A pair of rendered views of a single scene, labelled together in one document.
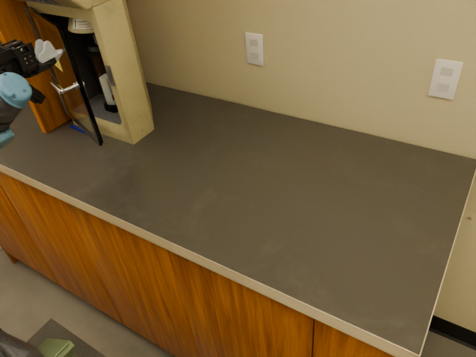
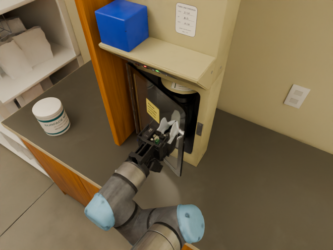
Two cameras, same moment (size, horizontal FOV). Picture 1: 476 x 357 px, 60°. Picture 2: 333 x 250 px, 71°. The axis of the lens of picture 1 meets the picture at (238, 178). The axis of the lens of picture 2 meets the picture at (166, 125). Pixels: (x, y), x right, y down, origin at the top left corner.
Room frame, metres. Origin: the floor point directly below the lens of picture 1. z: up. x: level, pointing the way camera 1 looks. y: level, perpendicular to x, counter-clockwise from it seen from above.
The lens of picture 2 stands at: (0.70, 0.53, 1.86)
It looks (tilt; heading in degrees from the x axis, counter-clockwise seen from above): 49 degrees down; 355
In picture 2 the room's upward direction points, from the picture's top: straight up
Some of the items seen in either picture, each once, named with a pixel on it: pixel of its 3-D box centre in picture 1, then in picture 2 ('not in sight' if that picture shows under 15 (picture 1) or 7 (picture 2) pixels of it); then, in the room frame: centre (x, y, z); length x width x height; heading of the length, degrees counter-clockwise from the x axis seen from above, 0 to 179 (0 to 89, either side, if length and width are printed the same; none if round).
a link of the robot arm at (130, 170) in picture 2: not in sight; (130, 175); (1.00, 0.60, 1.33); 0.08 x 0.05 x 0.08; 54
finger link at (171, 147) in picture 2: (40, 65); (166, 145); (1.10, 0.50, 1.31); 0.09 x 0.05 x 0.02; 144
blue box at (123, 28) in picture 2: not in sight; (123, 25); (1.34, 0.60, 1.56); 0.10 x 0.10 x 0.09; 54
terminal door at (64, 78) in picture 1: (65, 78); (156, 125); (1.28, 0.52, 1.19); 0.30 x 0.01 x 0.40; 34
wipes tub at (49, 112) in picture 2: not in sight; (52, 116); (1.53, 1.03, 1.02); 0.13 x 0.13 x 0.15
